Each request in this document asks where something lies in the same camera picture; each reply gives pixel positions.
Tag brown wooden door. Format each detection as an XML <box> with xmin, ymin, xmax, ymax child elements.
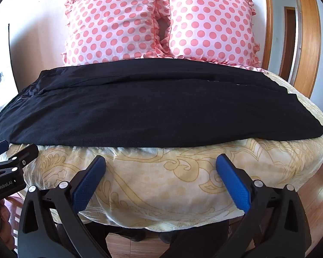
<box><xmin>279</xmin><ymin>6</ymin><xmax>297</xmax><ymax>82</ymax></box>

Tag black pants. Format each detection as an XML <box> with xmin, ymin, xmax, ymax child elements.
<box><xmin>0</xmin><ymin>58</ymin><xmax>323</xmax><ymax>149</ymax></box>

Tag person's legs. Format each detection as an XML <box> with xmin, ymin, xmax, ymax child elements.
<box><xmin>105</xmin><ymin>219</ymin><xmax>232</xmax><ymax>246</ymax></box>

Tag pink polka dot pillow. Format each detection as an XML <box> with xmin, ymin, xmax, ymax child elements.
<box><xmin>61</xmin><ymin>0</ymin><xmax>175</xmax><ymax>66</ymax></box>
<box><xmin>154</xmin><ymin>0</ymin><xmax>261</xmax><ymax>68</ymax></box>

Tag reddish wooden furniture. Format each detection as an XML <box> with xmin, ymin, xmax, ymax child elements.
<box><xmin>0</xmin><ymin>196</ymin><xmax>23</xmax><ymax>249</ymax></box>

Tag yellow patterned bedspread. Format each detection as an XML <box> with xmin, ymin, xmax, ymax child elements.
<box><xmin>5</xmin><ymin>66</ymin><xmax>323</xmax><ymax>227</ymax></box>

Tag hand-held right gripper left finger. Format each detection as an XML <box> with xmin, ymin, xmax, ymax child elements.
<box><xmin>17</xmin><ymin>155</ymin><xmax>109</xmax><ymax>258</ymax></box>

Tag wooden door frame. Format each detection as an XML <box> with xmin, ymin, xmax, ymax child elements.
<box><xmin>261</xmin><ymin>0</ymin><xmax>321</xmax><ymax>99</ymax></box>

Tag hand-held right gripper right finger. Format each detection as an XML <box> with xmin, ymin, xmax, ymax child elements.
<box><xmin>161</xmin><ymin>154</ymin><xmax>312</xmax><ymax>258</ymax></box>

